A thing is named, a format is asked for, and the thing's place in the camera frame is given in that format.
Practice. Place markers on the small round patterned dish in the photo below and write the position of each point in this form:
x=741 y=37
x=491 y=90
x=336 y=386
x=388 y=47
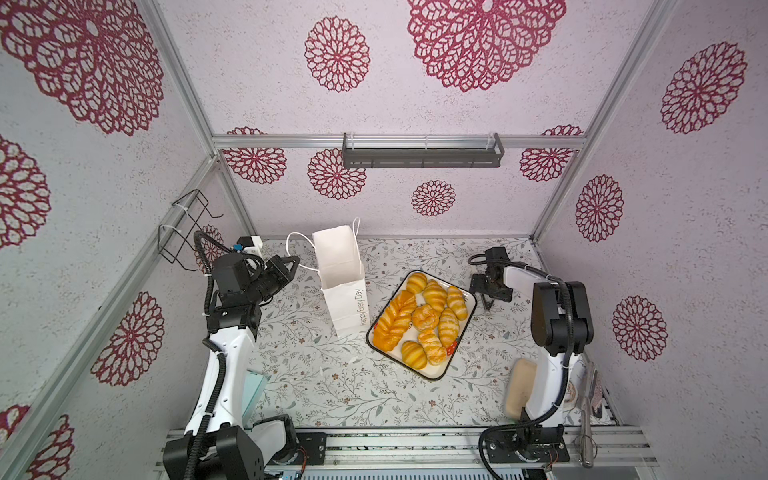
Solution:
x=574 y=392

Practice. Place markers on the white paper bag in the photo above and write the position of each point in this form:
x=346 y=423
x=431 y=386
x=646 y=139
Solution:
x=342 y=276

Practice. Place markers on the long braided orange bread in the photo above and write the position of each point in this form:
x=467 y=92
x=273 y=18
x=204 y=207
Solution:
x=394 y=321

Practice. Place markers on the small round bread top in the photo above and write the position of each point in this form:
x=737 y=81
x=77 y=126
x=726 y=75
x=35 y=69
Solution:
x=417 y=283

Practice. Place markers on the black wire wall rack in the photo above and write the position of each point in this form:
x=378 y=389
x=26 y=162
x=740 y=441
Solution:
x=175 y=240

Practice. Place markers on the beige sponge block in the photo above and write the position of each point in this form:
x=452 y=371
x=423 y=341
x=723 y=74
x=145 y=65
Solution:
x=519 y=388

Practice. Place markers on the round croissant bread centre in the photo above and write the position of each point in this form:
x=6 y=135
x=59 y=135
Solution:
x=424 y=318

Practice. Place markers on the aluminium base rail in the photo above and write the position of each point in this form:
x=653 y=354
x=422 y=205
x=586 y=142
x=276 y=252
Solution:
x=457 y=447

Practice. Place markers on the twisted bread bottom right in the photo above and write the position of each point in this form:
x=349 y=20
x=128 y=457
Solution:
x=435 y=351

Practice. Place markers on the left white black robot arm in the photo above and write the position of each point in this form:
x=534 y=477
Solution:
x=215 y=443

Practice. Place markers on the light green box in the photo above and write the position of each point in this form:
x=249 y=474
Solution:
x=254 y=386

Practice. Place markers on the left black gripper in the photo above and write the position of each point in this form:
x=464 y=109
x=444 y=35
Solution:
x=282 y=276

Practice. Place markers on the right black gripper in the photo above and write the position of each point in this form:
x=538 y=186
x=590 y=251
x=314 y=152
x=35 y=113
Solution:
x=477 y=284

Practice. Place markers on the metal handled tool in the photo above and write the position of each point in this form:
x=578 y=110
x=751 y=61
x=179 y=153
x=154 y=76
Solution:
x=589 y=400

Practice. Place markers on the striped bread roll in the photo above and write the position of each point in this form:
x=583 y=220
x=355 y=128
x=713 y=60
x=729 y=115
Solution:
x=435 y=296
x=456 y=302
x=448 y=327

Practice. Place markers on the white tray black rim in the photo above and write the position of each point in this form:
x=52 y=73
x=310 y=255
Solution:
x=430 y=372

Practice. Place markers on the yellow bun bottom left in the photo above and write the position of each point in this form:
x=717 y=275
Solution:
x=414 y=355

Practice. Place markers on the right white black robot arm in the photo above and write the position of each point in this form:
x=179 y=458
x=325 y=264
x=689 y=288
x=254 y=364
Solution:
x=561 y=326

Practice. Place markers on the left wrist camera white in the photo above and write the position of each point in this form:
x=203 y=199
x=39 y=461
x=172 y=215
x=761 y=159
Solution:
x=252 y=245

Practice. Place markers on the black wall shelf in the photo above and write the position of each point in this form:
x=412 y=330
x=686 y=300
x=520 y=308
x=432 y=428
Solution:
x=486 y=153

